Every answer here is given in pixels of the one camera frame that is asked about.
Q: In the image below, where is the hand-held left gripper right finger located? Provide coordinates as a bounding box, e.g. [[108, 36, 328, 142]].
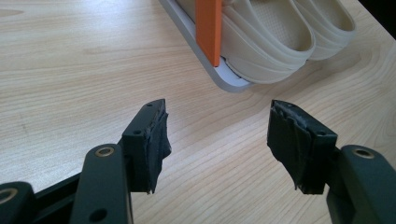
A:
[[266, 99, 339, 195]]

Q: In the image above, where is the white two-tier shoe rack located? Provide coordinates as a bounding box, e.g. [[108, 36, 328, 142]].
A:
[[158, 0, 255, 93]]

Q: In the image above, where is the cream clog shoe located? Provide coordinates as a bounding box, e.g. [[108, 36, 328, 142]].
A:
[[176, 0, 317, 85], [292, 0, 358, 62]]

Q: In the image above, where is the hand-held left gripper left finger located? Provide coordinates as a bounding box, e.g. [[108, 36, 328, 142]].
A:
[[120, 98, 172, 194]]

